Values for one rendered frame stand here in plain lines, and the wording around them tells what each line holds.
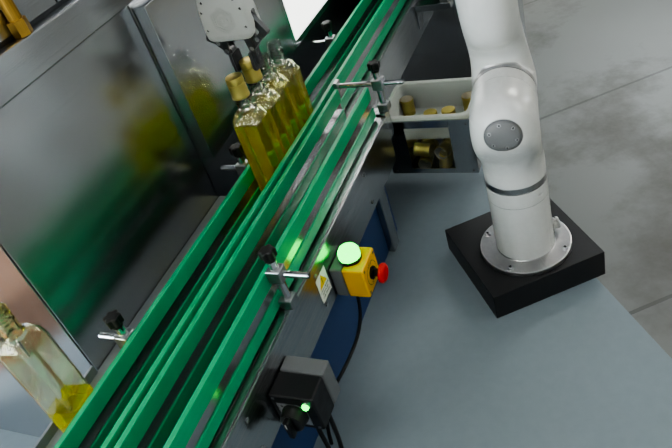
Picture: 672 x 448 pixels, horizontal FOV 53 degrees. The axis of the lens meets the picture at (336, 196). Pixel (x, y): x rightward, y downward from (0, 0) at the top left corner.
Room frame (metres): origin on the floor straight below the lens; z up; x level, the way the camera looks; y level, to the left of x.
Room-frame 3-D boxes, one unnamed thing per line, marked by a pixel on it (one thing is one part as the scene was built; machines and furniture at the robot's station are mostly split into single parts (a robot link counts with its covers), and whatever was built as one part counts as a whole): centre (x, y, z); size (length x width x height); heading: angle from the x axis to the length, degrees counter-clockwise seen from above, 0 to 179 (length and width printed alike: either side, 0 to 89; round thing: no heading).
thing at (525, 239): (1.04, -0.35, 0.90); 0.19 x 0.19 x 0.18
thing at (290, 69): (1.33, 0.02, 1.16); 0.06 x 0.06 x 0.21; 59
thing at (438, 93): (1.42, -0.30, 0.97); 0.22 x 0.17 x 0.09; 59
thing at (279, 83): (1.28, 0.05, 1.16); 0.06 x 0.06 x 0.21; 59
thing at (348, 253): (0.97, 0.01, 1.01); 0.04 x 0.04 x 0.03
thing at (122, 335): (0.82, 0.41, 1.11); 0.07 x 0.04 x 0.13; 59
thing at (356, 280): (0.97, 0.01, 0.96); 0.07 x 0.07 x 0.07; 59
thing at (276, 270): (0.83, 0.11, 1.11); 0.07 x 0.04 x 0.13; 59
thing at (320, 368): (0.72, 0.15, 0.96); 0.08 x 0.08 x 0.08; 59
